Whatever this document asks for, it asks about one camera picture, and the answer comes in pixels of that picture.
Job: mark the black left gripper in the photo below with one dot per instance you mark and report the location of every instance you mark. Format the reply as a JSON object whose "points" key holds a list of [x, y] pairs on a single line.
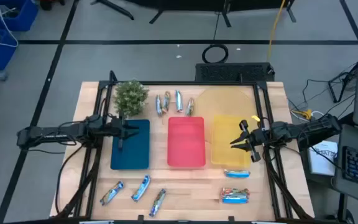
{"points": [[121, 129]]}

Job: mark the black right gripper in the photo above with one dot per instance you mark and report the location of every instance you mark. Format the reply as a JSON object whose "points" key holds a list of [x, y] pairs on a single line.
{"points": [[258, 137]]}

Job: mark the yellow plastic bin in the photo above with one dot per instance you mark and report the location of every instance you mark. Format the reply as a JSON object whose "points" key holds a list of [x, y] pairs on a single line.
{"points": [[225, 149]]}

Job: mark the multicolour granola bar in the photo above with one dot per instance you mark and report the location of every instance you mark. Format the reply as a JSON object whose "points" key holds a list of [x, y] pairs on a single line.
{"points": [[235, 192]]}

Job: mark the blue white granola bar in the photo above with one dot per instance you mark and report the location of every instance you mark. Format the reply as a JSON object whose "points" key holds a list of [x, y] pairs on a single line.
{"points": [[141, 188]]}

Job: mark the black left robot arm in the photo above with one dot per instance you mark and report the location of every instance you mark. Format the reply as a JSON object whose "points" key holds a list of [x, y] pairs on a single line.
{"points": [[51, 134]]}

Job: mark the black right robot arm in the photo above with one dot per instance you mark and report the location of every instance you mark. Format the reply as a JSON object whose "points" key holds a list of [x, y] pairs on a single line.
{"points": [[315, 127]]}

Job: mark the blue yellow granola bar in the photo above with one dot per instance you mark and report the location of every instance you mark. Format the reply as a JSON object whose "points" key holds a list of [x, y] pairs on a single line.
{"points": [[112, 193]]}

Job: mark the dark green granola bar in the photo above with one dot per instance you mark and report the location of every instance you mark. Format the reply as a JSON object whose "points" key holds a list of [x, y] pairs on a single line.
{"points": [[158, 202]]}

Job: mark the blue plastic bin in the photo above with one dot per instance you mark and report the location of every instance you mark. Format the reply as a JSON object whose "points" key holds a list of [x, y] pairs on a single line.
{"points": [[135, 152]]}

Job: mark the green potted plant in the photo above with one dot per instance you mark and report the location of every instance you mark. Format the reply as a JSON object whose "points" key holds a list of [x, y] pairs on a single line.
{"points": [[130, 98]]}

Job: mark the yellow translucent lid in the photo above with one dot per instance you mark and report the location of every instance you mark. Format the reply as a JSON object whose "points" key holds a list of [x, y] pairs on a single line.
{"points": [[225, 101]]}

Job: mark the red plastic bin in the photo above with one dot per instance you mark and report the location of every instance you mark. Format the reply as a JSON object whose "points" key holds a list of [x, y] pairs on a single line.
{"points": [[185, 143]]}

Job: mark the black vented box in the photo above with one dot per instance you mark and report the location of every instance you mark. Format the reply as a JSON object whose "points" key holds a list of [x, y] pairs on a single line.
{"points": [[228, 72]]}

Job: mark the white paper box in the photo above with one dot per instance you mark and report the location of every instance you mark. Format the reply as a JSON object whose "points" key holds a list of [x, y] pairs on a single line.
{"points": [[322, 161]]}

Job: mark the grey desk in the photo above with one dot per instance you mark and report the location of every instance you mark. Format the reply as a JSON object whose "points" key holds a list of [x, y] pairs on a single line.
{"points": [[340, 186]]}

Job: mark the black stand leg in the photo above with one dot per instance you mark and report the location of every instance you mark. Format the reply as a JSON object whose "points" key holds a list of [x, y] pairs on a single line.
{"points": [[117, 11]]}

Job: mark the black equipment stand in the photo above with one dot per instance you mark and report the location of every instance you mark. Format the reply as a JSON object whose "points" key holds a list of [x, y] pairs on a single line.
{"points": [[197, 4]]}

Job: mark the black table frame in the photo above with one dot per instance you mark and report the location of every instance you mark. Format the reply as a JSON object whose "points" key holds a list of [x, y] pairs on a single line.
{"points": [[182, 83]]}

